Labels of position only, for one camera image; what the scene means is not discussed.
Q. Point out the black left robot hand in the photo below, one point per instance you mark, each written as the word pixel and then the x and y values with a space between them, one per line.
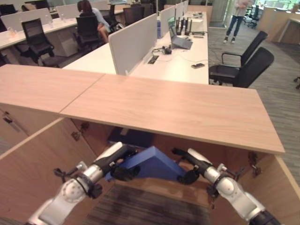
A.
pixel 110 155

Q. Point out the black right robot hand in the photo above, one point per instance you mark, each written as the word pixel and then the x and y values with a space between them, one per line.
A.
pixel 199 158

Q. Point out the wooden office cabinet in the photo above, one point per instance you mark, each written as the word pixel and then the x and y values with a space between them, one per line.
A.
pixel 168 107

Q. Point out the wooden cabinet door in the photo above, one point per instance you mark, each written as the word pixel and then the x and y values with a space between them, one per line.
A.
pixel 272 185
pixel 39 171

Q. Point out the wooden neighbouring cabinet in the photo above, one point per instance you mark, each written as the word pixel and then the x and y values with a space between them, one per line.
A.
pixel 39 86

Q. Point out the long white office desk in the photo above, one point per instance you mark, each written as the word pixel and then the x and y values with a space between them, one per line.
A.
pixel 182 61

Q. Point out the black office chair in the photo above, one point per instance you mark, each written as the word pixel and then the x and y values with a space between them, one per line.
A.
pixel 252 47
pixel 133 15
pixel 87 30
pixel 248 70
pixel 36 39

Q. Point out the metal door hinge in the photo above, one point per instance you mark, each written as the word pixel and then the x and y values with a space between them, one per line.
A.
pixel 79 131
pixel 255 164

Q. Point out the dark smartphone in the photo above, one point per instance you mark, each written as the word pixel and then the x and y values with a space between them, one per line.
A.
pixel 198 65

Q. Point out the white desk divider panel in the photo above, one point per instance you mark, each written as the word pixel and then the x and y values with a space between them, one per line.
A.
pixel 66 10
pixel 23 17
pixel 133 44
pixel 167 18

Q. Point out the open grey laptop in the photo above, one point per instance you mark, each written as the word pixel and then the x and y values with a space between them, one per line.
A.
pixel 179 41

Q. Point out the black antenna router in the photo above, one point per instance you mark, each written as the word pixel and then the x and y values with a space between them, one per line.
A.
pixel 184 27

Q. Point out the white box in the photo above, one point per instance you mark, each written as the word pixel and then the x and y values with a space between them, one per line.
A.
pixel 197 25

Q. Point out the blue bottle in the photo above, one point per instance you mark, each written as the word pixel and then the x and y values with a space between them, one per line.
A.
pixel 159 28

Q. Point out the seated person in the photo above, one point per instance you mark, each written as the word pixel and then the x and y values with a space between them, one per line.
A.
pixel 96 16

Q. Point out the standing person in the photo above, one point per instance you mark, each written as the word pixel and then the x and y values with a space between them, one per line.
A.
pixel 236 21

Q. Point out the wooden counter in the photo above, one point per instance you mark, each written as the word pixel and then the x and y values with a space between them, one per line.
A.
pixel 279 23

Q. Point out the white drawer pedestal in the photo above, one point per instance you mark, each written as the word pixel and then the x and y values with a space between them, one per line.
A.
pixel 66 43

